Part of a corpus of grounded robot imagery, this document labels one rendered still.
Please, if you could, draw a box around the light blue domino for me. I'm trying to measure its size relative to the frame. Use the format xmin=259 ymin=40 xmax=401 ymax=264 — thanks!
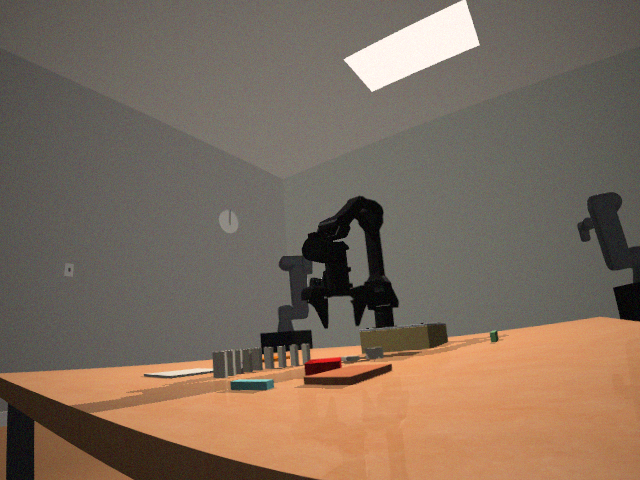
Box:
xmin=230 ymin=379 xmax=274 ymax=390

